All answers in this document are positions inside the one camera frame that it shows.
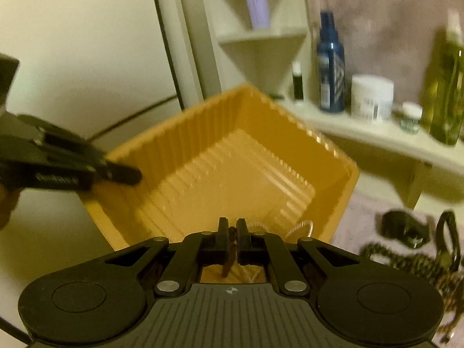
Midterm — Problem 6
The black wristwatch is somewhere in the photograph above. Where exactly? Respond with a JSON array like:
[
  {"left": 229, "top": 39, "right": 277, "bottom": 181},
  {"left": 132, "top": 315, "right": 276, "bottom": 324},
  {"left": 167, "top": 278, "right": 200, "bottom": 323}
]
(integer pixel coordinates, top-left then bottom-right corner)
[{"left": 380, "top": 209, "right": 432, "bottom": 249}]

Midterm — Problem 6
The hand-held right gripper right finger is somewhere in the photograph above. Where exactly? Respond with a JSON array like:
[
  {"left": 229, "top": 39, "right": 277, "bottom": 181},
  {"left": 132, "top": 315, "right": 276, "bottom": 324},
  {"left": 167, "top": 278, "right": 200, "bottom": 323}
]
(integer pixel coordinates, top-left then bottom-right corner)
[{"left": 236, "top": 217, "right": 363, "bottom": 295}]

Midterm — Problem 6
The large white cream jar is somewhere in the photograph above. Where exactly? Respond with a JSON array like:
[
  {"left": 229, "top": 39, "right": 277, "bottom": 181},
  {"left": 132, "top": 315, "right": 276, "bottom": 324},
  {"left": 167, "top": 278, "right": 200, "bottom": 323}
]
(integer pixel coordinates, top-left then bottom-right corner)
[{"left": 350, "top": 74, "right": 395, "bottom": 124}]

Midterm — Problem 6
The dark bead necklace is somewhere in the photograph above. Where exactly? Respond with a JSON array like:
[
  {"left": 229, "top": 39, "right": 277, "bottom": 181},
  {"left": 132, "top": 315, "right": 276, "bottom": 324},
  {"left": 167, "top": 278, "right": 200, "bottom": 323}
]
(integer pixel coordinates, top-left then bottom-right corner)
[{"left": 359, "top": 243, "right": 464, "bottom": 345}]

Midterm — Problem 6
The orange ribbed plastic tray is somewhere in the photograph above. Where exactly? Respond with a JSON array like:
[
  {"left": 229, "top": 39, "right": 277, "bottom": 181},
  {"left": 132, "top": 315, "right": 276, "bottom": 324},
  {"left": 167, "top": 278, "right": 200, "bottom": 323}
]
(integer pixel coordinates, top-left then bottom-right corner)
[{"left": 83, "top": 83, "right": 360, "bottom": 285}]

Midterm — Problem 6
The pink hanging towel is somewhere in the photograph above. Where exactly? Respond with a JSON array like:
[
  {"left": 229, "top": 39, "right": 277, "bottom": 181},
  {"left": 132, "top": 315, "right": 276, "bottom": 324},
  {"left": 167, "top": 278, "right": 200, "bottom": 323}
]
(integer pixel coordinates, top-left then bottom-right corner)
[{"left": 302, "top": 0, "right": 464, "bottom": 117}]

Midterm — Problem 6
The small white-lidded jar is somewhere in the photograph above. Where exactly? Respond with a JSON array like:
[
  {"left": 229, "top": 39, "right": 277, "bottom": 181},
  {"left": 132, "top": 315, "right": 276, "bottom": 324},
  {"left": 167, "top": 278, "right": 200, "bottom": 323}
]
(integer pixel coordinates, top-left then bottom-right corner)
[{"left": 400, "top": 101, "right": 423, "bottom": 135}]

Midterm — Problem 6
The purple tube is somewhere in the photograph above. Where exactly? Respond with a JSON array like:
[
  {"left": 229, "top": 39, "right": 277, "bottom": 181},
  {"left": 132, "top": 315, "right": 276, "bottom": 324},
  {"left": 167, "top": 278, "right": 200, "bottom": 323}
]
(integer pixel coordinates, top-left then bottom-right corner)
[{"left": 244, "top": 0, "right": 271, "bottom": 30}]

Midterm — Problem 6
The dark blue spray bottle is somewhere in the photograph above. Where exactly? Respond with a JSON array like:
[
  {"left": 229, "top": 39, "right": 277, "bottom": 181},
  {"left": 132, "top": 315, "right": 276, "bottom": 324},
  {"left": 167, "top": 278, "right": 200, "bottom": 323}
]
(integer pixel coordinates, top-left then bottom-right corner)
[{"left": 316, "top": 11, "right": 346, "bottom": 114}]

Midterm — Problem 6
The cream curved panel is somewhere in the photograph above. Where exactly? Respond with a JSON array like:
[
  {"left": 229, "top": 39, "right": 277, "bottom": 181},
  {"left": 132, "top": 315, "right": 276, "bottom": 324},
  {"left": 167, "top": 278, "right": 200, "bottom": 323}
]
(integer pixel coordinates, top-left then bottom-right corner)
[{"left": 0, "top": 0, "right": 204, "bottom": 160}]

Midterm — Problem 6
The black and white lip balm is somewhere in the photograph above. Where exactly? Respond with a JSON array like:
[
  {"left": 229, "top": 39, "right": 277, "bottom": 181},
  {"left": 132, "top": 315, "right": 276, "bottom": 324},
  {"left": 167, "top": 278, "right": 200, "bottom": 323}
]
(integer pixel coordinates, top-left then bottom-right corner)
[{"left": 291, "top": 61, "right": 304, "bottom": 106}]

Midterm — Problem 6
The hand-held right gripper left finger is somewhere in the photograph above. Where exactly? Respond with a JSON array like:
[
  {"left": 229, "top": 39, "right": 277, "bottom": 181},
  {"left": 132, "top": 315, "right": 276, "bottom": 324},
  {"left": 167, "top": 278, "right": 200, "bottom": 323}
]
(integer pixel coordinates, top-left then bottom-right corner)
[{"left": 105, "top": 217, "right": 230, "bottom": 296}]

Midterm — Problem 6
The yellow-green spray bottle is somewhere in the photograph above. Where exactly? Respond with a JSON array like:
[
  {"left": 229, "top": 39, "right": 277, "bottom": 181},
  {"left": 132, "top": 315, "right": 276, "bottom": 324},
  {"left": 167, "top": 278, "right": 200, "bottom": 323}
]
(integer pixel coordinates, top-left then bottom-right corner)
[{"left": 422, "top": 9, "right": 464, "bottom": 146}]

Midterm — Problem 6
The black cord bracelet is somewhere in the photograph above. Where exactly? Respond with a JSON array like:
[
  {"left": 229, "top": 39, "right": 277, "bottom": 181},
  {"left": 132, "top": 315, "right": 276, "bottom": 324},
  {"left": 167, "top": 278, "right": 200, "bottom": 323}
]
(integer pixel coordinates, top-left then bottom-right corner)
[{"left": 434, "top": 210, "right": 463, "bottom": 272}]

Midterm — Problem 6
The person's left hand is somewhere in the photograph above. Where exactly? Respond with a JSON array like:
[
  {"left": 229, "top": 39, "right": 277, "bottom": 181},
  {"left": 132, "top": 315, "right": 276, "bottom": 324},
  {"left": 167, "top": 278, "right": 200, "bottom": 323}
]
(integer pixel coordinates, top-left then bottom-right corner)
[{"left": 0, "top": 185, "right": 20, "bottom": 230}]

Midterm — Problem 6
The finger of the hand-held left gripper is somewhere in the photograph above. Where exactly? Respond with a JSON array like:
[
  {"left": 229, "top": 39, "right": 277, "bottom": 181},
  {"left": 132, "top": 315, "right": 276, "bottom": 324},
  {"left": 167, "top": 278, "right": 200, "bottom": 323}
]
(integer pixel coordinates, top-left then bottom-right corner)
[{"left": 17, "top": 114, "right": 143, "bottom": 186}]

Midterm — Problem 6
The thin black cable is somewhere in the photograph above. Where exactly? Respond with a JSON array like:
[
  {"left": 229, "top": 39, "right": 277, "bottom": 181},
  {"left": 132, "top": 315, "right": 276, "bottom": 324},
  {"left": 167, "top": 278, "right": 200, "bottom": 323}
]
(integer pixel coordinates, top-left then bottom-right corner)
[{"left": 85, "top": 95, "right": 179, "bottom": 142}]

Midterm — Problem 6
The cream wooden shelf unit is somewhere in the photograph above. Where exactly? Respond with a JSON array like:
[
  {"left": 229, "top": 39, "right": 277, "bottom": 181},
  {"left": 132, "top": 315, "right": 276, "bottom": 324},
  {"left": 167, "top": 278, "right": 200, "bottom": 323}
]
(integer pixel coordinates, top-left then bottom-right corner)
[{"left": 196, "top": 0, "right": 464, "bottom": 211}]

